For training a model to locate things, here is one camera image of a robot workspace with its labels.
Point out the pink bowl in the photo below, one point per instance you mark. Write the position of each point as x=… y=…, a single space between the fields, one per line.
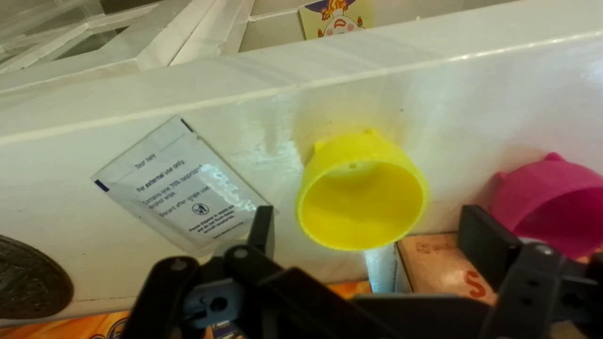
x=553 y=194

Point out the white wooden cabinet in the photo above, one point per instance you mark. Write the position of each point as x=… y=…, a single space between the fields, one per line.
x=440 y=81

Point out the clown picture card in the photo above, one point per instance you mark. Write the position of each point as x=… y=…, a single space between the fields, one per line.
x=333 y=17

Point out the white printed sachet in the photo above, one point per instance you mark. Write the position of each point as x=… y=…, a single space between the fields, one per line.
x=182 y=188

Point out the dark round object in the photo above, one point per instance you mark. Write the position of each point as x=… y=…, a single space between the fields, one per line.
x=29 y=278

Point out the white tube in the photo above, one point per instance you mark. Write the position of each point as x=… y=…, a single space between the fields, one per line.
x=380 y=269

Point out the brown cardboard box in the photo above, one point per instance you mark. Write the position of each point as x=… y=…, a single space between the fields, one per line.
x=440 y=263

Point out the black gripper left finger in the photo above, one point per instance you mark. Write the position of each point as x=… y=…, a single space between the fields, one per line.
x=208 y=301

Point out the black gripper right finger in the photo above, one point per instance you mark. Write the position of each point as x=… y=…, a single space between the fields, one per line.
x=534 y=288

